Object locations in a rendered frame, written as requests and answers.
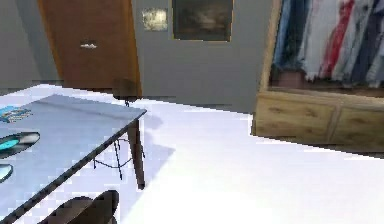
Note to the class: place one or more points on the large dark framed picture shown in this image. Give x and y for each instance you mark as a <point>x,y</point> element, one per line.
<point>202,19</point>

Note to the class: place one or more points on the small pale framed picture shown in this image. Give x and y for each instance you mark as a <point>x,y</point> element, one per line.
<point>155,19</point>

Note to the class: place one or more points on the brown wooden room door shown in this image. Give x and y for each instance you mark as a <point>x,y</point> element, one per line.
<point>96,43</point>

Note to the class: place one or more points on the light wooden wardrobe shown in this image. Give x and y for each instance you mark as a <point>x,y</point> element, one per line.
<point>320,113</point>

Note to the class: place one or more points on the grey glass-top table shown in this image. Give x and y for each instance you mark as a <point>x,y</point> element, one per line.
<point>66,140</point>

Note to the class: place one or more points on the dark brown chair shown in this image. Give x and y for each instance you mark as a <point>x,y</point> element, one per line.
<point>90,210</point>

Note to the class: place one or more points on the dark plate with teal centre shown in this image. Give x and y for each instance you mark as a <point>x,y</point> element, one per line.
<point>16,142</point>

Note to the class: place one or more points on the blue printed book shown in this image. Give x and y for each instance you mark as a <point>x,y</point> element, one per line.
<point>13,114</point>

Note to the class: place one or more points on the pale blue bowl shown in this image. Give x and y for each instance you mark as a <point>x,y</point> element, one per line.
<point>4,172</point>

